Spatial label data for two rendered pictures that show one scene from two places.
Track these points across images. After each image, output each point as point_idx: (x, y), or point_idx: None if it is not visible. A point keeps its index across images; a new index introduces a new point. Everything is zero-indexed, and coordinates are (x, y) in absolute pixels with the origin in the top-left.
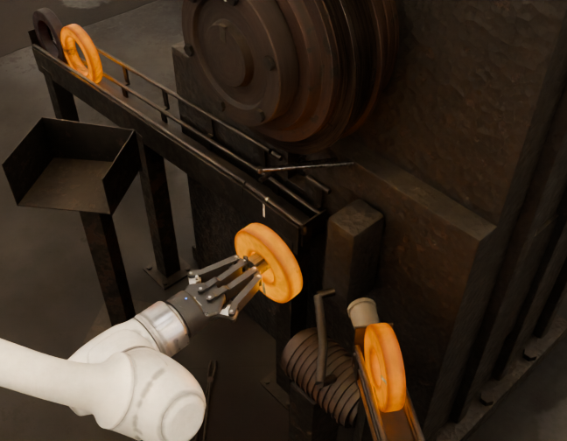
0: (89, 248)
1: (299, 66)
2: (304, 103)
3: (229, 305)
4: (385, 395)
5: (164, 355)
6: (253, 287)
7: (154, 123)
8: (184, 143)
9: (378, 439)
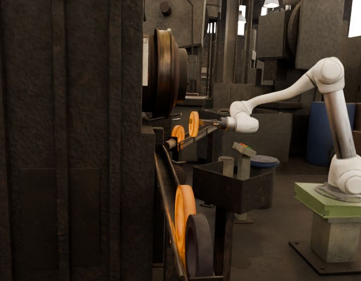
0: (232, 241)
1: None
2: None
3: None
4: (184, 134)
5: (234, 108)
6: (203, 119)
7: (176, 177)
8: (172, 166)
9: (189, 139)
